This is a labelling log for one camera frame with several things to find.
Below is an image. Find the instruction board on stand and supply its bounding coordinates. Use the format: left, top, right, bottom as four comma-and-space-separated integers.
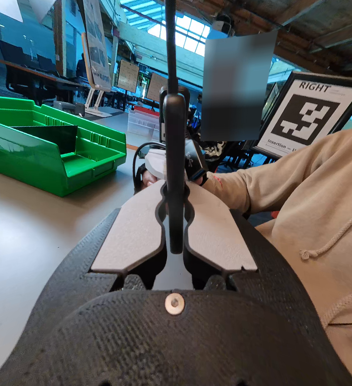
81, 0, 114, 119

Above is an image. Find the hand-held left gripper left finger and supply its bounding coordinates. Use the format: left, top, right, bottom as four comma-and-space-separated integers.
90, 180, 167, 274

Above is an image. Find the green plastic bin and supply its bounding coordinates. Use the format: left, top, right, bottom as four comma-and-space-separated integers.
0, 94, 127, 197

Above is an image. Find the black divider of green bin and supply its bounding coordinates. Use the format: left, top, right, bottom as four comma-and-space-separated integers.
11, 125, 79, 156

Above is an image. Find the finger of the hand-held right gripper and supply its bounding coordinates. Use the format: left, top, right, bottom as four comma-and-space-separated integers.
145, 149, 168, 181

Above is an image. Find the person's right hand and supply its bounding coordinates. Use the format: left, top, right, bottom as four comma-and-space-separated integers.
142, 171, 208, 188

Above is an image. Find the grey device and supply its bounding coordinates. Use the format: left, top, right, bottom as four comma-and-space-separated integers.
53, 100, 86, 117

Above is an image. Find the person's right forearm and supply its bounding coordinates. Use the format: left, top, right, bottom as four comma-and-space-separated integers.
202, 125, 352, 215

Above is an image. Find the clear plastic organizer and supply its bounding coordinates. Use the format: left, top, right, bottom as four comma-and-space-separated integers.
127, 109, 161, 142

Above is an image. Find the large framed marker sign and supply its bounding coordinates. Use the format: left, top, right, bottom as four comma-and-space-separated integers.
251, 71, 352, 159

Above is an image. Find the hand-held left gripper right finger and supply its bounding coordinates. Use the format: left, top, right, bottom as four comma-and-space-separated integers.
183, 180, 258, 274

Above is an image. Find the notice board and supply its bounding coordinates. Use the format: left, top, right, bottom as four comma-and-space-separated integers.
146, 72, 168, 103
117, 59, 140, 93

